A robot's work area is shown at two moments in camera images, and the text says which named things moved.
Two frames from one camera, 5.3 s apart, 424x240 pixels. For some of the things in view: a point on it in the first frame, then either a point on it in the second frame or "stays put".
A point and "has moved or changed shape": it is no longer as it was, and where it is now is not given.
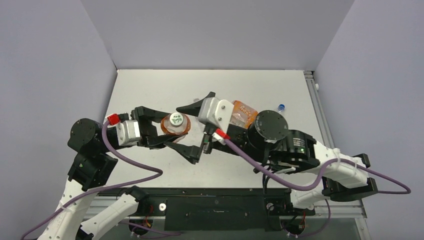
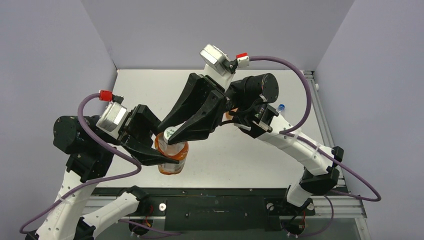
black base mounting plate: x=214 y=209 stays put
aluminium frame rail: x=311 y=81 stays put
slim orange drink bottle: x=176 y=123 has moved or changed shape
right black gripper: x=202 y=138 → x=205 y=93
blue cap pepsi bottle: x=281 y=107 stays put
